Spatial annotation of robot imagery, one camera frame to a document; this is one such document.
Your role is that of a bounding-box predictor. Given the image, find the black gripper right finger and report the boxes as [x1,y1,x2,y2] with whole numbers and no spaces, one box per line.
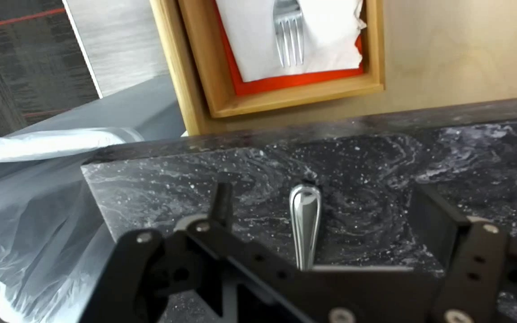
[409,184,517,323]

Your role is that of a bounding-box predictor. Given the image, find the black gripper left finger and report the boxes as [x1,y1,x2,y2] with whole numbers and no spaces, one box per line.
[78,181,236,323]

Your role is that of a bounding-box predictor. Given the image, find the silver metal knife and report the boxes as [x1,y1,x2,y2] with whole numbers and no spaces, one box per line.
[286,179,322,272]

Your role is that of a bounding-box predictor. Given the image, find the silver metal fork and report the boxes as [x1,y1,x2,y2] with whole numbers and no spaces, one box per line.
[270,0,306,69]

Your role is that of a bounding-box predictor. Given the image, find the large open wooden drawer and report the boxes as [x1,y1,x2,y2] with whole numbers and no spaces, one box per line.
[58,0,517,136]

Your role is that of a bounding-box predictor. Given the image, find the clear plastic trash bag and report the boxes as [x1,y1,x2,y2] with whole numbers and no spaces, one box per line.
[0,127,146,323]

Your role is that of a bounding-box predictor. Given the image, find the wooden tray with red liner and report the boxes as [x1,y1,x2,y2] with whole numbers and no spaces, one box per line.
[148,0,387,120]

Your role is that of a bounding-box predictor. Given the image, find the white paper napkin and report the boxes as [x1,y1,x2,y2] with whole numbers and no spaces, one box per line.
[213,0,367,84]

